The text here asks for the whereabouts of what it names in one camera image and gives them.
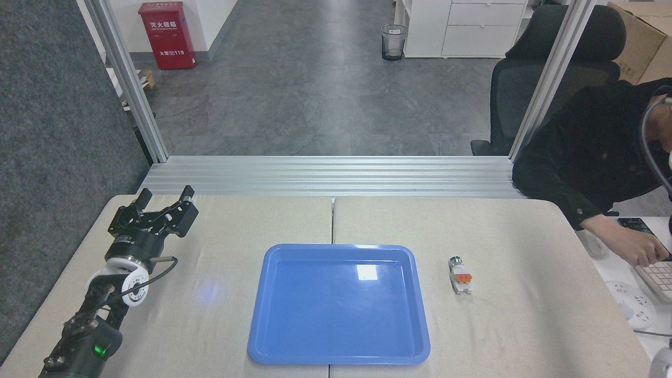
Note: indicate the red fire extinguisher box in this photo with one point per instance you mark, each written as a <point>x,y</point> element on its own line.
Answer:
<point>167,37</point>

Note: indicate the person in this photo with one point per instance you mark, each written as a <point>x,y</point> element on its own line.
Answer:
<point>583,157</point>

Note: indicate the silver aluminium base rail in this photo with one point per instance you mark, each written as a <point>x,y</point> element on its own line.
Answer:
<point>325,176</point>

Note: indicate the grey felt partition panel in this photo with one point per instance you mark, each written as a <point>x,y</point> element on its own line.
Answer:
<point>58,147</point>

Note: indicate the large cardboard box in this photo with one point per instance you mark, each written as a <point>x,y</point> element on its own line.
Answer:
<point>643,44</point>

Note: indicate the black smartphone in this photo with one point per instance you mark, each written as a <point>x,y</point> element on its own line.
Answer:
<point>632,223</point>

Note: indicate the white drawer cabinet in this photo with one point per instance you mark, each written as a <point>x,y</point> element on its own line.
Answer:
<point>472,31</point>

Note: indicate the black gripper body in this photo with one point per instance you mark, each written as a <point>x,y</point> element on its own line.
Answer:
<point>134,244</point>

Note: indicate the small brown box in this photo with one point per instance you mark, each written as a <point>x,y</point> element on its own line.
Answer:
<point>148,79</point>

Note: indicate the grey mesh trash bin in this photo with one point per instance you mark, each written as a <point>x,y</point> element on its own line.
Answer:
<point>394,42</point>

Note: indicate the blue plastic tray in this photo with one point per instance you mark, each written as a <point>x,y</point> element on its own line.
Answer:
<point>315,315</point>

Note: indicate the person's hand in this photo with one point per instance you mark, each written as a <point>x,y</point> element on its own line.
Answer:
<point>638,247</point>

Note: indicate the white keyboard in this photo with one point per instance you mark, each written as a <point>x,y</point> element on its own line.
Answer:
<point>659,281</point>

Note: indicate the white orange switch part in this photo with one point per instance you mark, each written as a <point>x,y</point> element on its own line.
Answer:
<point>461,277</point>

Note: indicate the black office chair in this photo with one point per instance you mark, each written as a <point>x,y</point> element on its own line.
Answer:
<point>517,94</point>

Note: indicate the silver aluminium post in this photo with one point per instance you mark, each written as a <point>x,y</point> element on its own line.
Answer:
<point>551,79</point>
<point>128,84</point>

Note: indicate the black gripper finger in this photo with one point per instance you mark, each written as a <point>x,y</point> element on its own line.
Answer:
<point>128,218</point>
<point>176,218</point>

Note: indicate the white power strip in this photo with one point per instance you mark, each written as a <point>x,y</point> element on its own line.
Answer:
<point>632,304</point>

